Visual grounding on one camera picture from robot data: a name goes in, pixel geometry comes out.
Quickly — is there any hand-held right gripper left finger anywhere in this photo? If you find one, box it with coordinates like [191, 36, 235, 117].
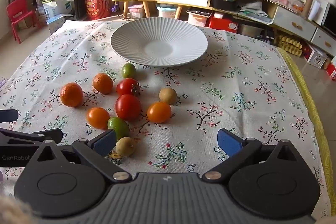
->
[25, 129, 132, 183]

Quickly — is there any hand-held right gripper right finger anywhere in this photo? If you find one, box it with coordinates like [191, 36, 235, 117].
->
[202, 128, 313, 181]

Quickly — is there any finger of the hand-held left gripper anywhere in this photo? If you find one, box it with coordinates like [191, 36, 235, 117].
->
[0, 128, 63, 147]
[0, 109, 19, 123]

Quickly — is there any green jujube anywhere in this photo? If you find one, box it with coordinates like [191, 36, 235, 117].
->
[107, 116, 130, 140]
[121, 63, 136, 79]

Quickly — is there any brown kiwi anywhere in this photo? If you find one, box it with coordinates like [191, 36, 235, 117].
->
[159, 88, 177, 105]
[115, 136, 136, 157]

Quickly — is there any orange tomato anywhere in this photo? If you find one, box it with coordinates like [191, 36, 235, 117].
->
[147, 101, 172, 124]
[86, 107, 110, 129]

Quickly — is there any mandarin orange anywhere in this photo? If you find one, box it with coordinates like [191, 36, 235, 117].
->
[60, 82, 84, 108]
[93, 73, 114, 94]

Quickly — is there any red tomato with calyx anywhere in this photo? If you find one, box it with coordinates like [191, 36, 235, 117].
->
[116, 78, 141, 96]

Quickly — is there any white ribbed plate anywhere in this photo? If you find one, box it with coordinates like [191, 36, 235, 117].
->
[110, 17, 209, 67]

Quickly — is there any beige fuzzy clothing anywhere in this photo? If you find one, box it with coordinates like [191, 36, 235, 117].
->
[0, 194, 34, 224]

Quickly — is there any blue cardboard box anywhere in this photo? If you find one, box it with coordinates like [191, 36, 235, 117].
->
[47, 15, 75, 35]

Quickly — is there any red plastic chair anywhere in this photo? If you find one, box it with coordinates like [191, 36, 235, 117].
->
[7, 0, 41, 44]

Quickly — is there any yellow egg carton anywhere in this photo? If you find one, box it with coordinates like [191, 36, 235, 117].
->
[278, 33, 304, 56]

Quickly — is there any red cardboard box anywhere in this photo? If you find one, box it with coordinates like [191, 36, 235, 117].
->
[207, 14, 239, 33]

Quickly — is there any white carton with clutter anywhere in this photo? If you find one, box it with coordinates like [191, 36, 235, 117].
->
[42, 0, 74, 20]

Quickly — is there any white box with red print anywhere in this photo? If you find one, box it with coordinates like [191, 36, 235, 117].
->
[307, 46, 328, 67]

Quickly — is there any clear plastic storage box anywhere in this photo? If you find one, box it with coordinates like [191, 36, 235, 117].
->
[187, 7, 212, 26]
[128, 4, 145, 20]
[157, 5, 177, 19]

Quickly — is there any stack of papers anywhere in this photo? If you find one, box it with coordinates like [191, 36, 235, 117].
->
[238, 1, 274, 25]

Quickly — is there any low cabinet with white drawers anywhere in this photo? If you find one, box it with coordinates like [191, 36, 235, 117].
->
[210, 0, 336, 58]

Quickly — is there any red gift box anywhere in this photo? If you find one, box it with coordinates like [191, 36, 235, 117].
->
[82, 0, 112, 21]

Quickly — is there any black bag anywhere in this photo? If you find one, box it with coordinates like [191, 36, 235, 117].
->
[212, 0, 243, 11]

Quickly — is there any glass jar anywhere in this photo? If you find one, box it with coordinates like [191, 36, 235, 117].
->
[293, 0, 305, 13]

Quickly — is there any white microwave oven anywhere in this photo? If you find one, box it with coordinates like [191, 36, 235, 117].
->
[314, 2, 336, 35]

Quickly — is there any cardboard tube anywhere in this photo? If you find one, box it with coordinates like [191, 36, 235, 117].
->
[302, 0, 315, 20]

